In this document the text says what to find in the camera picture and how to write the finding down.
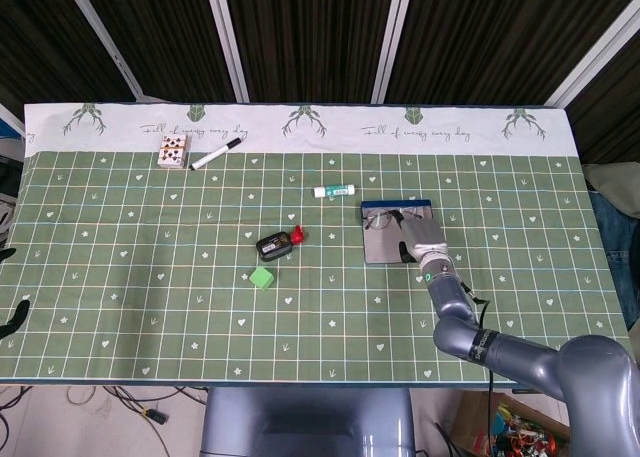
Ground white marker black cap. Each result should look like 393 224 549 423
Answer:
188 138 242 172

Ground black floor cable bundle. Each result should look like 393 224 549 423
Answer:
0 385 207 457

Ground thin metal frame eyeglasses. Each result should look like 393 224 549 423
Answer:
363 207 424 231

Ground green checkered tablecloth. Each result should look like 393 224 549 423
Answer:
0 101 634 391

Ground white green glue stick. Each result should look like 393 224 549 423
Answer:
313 182 357 199

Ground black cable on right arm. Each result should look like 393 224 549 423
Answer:
460 281 497 393

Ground green cube block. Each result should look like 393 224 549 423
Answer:
248 265 276 292

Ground white metal partition post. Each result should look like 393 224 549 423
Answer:
370 0 412 104
203 0 250 103
544 0 640 109
62 0 146 103

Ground blue folding glasses case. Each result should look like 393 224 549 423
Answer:
360 199 436 266

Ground black ink bottle red cap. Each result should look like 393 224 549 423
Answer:
255 224 307 263

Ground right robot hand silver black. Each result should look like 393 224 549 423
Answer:
391 209 450 267

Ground left robot hand black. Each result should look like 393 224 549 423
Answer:
0 246 31 342

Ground blue denim fabric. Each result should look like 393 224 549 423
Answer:
589 191 640 331

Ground deck of playing cards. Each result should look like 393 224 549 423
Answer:
157 132 193 170

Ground olive green fabric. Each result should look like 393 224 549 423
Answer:
583 161 640 198

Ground grey robot torso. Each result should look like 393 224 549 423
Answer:
199 387 416 457

